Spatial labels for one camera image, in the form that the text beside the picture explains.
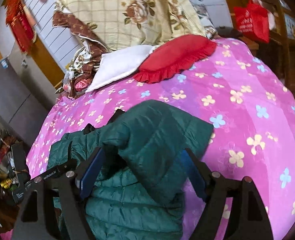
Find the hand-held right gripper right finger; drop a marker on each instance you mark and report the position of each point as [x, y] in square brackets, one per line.
[195, 170]

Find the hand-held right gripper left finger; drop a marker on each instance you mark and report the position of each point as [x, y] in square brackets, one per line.
[92, 175]

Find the dark green puffer jacket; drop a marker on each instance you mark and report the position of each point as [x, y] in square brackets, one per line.
[150, 142]

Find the pile of colourful clutter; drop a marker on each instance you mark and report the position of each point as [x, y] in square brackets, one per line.
[0, 155]

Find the pink floral bedsheet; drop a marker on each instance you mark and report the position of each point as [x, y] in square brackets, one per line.
[237, 110]

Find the grey refrigerator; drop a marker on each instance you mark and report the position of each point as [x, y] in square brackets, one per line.
[12, 92]

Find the red snack packet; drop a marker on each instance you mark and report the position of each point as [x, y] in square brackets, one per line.
[80, 85]

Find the clear plastic bag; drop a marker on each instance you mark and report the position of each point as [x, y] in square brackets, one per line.
[68, 80]

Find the white pillow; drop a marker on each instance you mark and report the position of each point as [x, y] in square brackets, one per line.
[117, 65]

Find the red ruffled pillow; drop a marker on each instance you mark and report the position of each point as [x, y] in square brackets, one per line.
[177, 52]

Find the brown patterned blanket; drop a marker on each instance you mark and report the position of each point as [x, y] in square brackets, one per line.
[87, 47]

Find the wooden shelf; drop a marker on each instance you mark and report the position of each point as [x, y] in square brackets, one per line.
[287, 55]

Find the red hanging knot decoration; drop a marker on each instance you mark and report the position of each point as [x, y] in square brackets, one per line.
[21, 25]

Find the red shopping bag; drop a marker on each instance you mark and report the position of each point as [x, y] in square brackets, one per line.
[252, 20]

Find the beige floral quilt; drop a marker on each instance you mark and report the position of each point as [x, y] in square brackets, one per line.
[117, 10]

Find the wooden frame post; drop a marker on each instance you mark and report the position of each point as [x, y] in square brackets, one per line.
[228, 5]
[50, 57]

